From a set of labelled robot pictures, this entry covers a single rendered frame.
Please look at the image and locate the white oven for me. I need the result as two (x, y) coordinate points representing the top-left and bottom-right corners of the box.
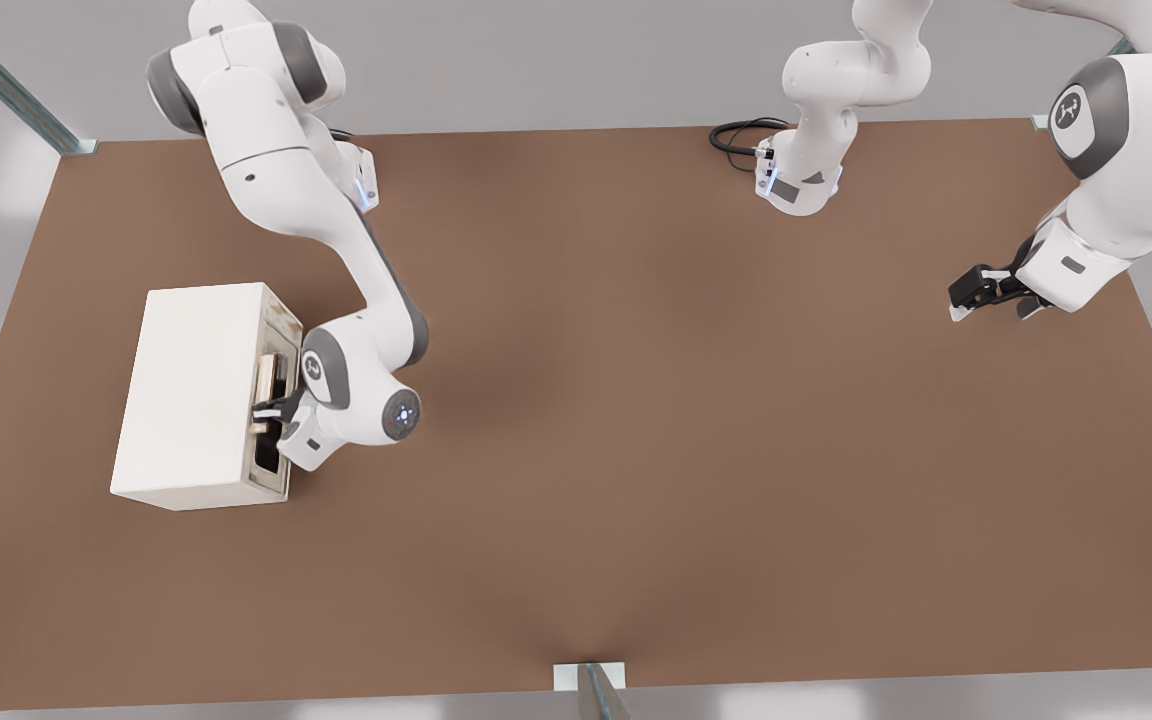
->
(110, 282), (306, 512)

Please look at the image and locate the oven door with pale handle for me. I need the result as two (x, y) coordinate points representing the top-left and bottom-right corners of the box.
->
(248, 346), (301, 477)

